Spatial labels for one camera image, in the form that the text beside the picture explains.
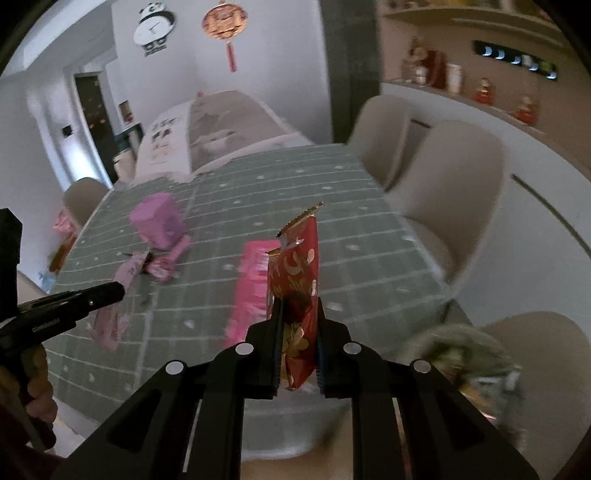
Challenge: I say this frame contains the dark doorway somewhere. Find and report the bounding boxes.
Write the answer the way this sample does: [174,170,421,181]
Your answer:
[73,71,120,186]

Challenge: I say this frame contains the person's left hand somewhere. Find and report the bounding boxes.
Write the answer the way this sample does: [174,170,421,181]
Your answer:
[0,345,57,428]

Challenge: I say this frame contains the glass jar with red contents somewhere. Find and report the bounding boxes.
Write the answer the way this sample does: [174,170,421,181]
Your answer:
[401,38,448,89]

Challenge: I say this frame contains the wall shelf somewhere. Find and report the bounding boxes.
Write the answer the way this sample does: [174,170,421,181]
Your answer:
[382,0,571,48]

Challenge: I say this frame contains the white printed sheet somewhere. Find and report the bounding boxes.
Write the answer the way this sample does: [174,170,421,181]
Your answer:
[133,104,194,186]

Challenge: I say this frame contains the black strip with lights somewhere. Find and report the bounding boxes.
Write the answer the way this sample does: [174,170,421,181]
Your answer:
[473,40,560,82]

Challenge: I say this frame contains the bright pink box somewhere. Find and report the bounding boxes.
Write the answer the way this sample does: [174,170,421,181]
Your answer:
[224,240,274,350]

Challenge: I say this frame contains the light pink wrapper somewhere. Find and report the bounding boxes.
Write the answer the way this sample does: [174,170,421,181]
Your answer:
[90,251,152,352]

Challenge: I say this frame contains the red figurine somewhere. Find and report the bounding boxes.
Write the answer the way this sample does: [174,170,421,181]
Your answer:
[474,77,498,107]
[514,95,540,125]

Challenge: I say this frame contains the panda wall clock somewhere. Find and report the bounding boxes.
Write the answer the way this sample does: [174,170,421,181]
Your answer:
[133,2,177,59]

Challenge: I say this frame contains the pink snack packet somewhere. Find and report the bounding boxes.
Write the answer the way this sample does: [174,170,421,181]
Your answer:
[147,235,193,284]

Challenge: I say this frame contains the white cup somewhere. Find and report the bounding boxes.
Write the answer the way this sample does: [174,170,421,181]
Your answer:
[445,63,464,94]

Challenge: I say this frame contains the green grid tablecloth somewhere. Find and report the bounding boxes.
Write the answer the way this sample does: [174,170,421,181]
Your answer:
[46,143,457,462]

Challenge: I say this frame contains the red hanging ornament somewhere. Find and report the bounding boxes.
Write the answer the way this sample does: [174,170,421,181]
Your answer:
[201,4,248,73]

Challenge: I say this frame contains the red gold snack bag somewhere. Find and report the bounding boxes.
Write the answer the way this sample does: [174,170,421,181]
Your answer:
[267,202,325,392]

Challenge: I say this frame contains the dark pillar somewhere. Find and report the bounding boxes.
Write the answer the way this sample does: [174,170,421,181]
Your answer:
[318,0,385,145]

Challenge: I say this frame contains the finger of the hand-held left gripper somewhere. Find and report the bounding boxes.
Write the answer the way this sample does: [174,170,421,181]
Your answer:
[16,282,126,325]

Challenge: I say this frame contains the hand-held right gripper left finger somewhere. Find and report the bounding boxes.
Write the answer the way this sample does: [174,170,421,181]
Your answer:
[52,296,284,480]

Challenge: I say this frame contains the white sideboard cabinet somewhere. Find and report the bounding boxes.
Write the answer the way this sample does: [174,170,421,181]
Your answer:
[381,80,591,326]

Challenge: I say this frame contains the translucent plastic bag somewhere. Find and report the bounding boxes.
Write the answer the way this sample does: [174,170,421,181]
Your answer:
[401,323,528,446]

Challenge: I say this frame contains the lilac pink carton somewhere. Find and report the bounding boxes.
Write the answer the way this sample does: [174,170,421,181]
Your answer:
[129,193,188,251]

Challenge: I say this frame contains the pink and orange packages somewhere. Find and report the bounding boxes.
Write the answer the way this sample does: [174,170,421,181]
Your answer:
[49,209,80,274]

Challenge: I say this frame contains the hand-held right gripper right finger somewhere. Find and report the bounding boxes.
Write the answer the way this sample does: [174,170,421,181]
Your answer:
[316,296,540,480]

